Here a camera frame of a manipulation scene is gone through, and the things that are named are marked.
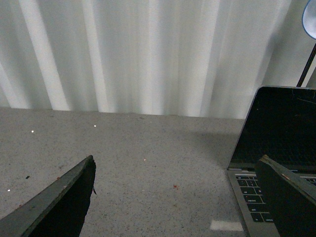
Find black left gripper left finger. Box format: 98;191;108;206
0;156;96;237

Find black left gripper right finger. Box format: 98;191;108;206
255;155;316;237

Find grey laptop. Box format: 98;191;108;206
227;86;316;237

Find white tape piece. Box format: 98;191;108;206
209;220;243;232

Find white curtain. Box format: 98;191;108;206
0;0;315;119

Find blue desk lamp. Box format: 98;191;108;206
296;0;316;87

